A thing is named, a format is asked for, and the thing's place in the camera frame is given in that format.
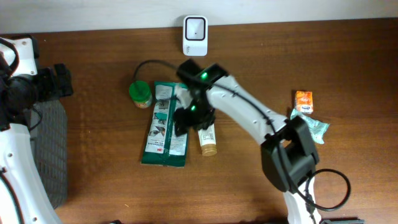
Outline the white lotion tube gold cap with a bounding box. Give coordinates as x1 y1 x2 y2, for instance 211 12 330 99
198 124 217 157

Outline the green 3M wipes pack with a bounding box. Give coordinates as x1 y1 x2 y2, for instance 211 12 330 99
141 82 188 167

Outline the green lid jar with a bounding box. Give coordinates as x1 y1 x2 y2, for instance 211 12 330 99
129 80 153 109

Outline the orange Kleenex tissue pack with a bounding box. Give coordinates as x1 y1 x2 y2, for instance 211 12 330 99
295 91 313 114

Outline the mint green tissue pack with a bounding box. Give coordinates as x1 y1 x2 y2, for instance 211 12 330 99
290 109 330 144

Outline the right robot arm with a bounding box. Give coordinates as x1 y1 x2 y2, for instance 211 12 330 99
173 59 322 223

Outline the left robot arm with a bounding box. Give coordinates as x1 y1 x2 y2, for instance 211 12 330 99
1 35 73 223

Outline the white barcode scanner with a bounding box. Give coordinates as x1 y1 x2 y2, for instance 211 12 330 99
182 15 208 57

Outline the grey plastic basket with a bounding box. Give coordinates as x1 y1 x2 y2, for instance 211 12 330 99
29 100 68 208

